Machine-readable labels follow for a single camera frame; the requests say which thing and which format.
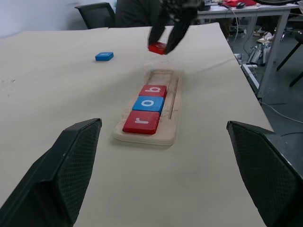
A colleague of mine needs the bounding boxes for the beige sneaker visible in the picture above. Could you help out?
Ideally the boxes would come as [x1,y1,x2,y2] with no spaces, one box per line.
[256,31,276,44]

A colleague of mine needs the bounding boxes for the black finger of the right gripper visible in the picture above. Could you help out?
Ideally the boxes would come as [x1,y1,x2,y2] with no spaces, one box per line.
[147,16,168,47]
[164,20,190,55]

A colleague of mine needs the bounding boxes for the person in dark clothing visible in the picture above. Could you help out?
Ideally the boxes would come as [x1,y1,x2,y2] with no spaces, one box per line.
[115,0,168,28]

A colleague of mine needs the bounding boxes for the white power strip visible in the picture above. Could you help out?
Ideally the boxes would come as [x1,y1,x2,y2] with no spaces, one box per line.
[241,63,261,96]

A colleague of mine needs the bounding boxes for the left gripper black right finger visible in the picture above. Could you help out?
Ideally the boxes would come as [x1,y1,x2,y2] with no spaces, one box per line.
[226,120,303,227]

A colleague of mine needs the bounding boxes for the blue letter tile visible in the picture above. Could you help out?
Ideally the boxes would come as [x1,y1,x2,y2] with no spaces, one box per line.
[95,52,115,62]

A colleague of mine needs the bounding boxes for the red fabric item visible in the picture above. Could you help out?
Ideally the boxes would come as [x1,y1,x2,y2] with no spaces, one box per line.
[224,0,259,8]

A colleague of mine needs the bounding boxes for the red letter tile o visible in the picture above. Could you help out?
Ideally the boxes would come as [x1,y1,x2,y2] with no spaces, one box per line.
[148,41,168,56]

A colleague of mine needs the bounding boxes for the black office chair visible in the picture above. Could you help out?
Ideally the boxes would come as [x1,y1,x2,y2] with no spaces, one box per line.
[75,2,116,30]

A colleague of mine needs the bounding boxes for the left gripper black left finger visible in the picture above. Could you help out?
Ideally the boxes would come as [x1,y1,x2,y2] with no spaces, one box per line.
[0,118,103,227]

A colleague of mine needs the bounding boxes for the white metal desk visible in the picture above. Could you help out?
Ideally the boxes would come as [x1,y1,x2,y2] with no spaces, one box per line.
[196,1,303,98]

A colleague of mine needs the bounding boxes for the white floor cable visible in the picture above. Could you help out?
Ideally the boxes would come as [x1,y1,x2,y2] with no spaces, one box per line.
[259,101,303,124]

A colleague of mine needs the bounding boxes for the red letter tile b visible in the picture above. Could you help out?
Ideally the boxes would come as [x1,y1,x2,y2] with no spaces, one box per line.
[138,84,168,99]

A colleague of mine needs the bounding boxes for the wooden letter tray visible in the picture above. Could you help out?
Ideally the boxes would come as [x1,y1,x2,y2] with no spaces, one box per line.
[113,69,185,147]

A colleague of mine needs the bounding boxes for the black chair with thin legs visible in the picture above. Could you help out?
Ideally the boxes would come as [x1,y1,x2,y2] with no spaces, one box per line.
[276,4,303,87]

